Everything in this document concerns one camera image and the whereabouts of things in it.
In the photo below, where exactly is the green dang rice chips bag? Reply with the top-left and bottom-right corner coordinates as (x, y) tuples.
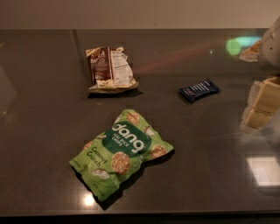
(70, 109), (173, 201)

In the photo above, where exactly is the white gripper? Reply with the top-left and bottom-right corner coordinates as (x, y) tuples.
(248, 17), (280, 115)

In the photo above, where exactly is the brown chip bag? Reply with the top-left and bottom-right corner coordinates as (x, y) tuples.
(86, 46), (139, 94)

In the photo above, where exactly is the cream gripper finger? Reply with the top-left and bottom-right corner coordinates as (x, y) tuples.
(240, 106), (271, 133)

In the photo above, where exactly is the blue rxbar blueberry bar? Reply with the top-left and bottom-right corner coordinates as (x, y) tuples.
(179, 79), (220, 103)

